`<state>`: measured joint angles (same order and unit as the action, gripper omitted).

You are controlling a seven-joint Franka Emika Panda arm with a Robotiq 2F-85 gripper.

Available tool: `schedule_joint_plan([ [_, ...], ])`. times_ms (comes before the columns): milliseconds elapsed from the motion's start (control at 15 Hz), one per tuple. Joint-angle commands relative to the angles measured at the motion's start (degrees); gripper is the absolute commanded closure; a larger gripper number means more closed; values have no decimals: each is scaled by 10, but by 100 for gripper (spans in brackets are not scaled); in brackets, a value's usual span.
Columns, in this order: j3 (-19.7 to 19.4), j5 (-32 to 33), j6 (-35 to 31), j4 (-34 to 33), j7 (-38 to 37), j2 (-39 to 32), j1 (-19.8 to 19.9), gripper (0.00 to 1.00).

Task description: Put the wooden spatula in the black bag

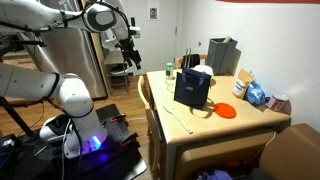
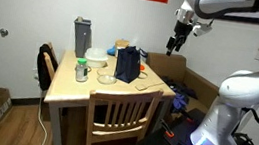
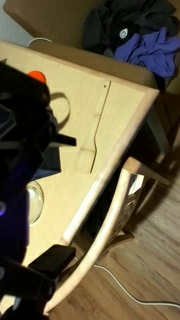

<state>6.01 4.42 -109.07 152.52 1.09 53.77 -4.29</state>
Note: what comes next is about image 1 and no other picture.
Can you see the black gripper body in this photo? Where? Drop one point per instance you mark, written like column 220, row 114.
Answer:
column 127, row 48

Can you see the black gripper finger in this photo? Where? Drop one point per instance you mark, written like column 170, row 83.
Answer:
column 137, row 59
column 128, row 61

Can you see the wooden spatula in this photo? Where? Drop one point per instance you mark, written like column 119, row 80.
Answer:
column 171, row 110

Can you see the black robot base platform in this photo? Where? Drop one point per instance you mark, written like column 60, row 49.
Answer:
column 115, row 158

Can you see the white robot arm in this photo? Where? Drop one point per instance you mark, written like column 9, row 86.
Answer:
column 85, row 133

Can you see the dark navy tote bag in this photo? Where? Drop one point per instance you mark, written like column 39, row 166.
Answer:
column 192, row 88

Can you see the blue plastic bag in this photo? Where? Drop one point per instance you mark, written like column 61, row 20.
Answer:
column 255, row 95

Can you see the green lid glass jar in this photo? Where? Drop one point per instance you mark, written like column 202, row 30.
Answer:
column 169, row 70

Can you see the wooden chair with jacket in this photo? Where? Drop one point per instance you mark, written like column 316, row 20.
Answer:
column 190, row 59

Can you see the wooden chair near side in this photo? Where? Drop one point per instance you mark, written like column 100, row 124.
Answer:
column 153, row 130

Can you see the stainless steel refrigerator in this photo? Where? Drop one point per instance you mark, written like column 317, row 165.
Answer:
column 70, row 51

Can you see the white plastic bowl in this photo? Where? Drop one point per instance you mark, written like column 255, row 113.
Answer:
column 203, row 70

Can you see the grey plastic bin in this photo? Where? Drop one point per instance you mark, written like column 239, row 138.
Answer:
column 220, row 54

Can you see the orange round silicone mat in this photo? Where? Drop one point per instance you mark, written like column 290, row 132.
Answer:
column 223, row 110

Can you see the wooden dining table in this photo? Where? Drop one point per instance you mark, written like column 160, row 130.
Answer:
column 204, row 124

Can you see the purple clothes pile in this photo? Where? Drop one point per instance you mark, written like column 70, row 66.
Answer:
column 214, row 175

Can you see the pink lidded jar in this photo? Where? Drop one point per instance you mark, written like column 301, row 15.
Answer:
column 277, row 101

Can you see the small wall photo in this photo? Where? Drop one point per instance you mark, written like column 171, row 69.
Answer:
column 153, row 13

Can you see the red wall banner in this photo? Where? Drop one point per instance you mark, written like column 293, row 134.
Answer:
column 274, row 1

